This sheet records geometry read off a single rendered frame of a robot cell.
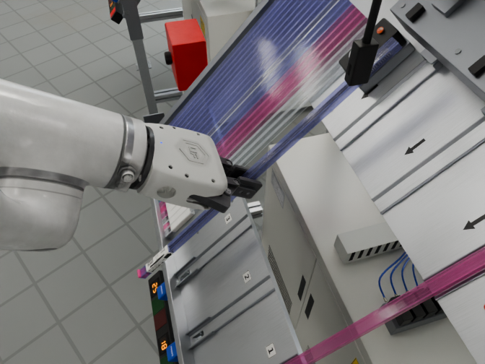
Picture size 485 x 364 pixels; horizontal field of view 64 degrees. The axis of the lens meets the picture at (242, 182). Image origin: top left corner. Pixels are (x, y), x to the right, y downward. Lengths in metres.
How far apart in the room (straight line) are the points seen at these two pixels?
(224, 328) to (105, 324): 0.95
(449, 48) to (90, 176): 0.39
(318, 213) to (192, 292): 0.38
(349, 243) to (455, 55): 0.49
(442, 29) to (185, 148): 0.31
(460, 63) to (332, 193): 0.58
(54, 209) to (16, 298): 1.32
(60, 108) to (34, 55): 2.51
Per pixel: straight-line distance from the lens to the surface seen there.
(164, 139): 0.46
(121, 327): 1.51
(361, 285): 0.86
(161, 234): 0.76
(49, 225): 0.38
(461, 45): 0.46
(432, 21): 0.50
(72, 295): 1.62
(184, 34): 1.22
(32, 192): 0.39
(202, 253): 0.68
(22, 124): 0.39
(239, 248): 0.61
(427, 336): 0.86
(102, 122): 0.42
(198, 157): 0.47
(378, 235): 0.87
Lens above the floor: 1.36
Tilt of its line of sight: 50 degrees down
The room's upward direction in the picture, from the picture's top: straight up
